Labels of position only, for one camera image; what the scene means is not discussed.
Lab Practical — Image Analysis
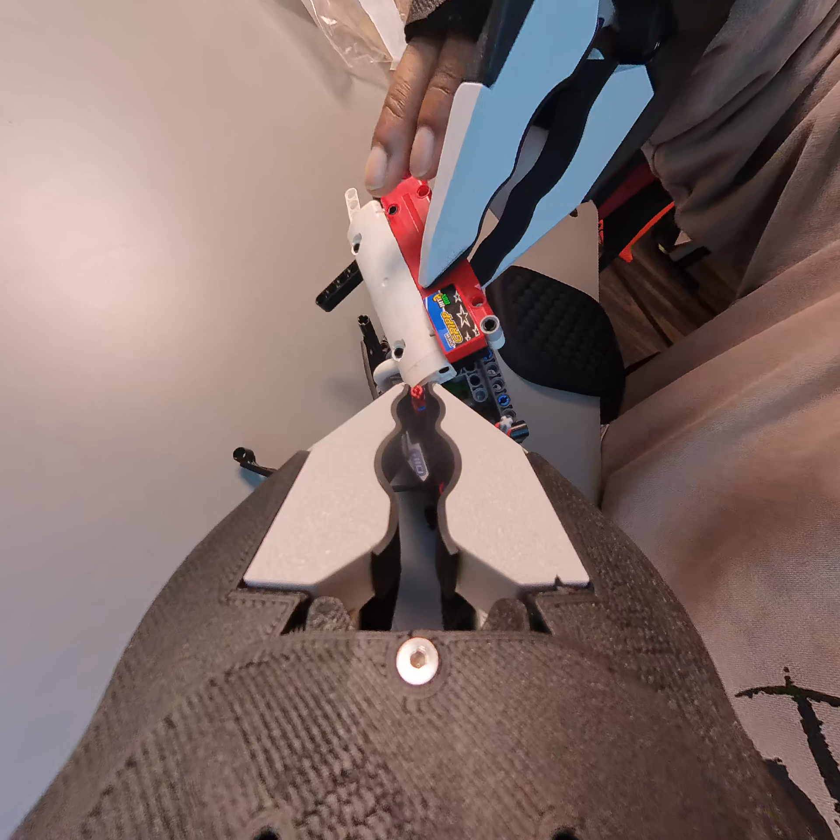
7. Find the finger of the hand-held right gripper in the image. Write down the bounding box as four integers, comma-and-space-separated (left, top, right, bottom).
469, 62, 657, 290
419, 0, 601, 290

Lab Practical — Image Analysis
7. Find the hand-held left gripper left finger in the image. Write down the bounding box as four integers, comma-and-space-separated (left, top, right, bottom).
241, 382, 413, 614

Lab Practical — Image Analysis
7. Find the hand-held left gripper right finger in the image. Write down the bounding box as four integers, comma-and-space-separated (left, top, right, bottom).
427, 382, 592, 614

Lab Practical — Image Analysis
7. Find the red lego slope piece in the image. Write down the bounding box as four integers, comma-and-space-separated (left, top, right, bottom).
381, 176, 496, 362

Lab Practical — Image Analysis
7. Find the lego race car model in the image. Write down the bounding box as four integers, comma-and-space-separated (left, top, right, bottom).
231, 314, 532, 526

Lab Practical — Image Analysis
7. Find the white lego panel assembly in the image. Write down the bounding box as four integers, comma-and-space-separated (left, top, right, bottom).
344, 187, 506, 388

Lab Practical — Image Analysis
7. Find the person's right forearm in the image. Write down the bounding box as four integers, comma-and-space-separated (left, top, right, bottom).
646, 0, 840, 296

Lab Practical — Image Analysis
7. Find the black lego beam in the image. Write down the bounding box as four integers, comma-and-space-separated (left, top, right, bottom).
315, 259, 363, 312

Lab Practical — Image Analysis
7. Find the person's right hand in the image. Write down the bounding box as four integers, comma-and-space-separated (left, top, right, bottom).
364, 29, 490, 198

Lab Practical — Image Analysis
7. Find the red chair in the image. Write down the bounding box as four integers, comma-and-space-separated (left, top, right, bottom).
594, 161, 677, 263

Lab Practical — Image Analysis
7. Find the clear plastic bag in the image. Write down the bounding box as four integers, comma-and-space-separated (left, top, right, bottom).
302, 0, 411, 67

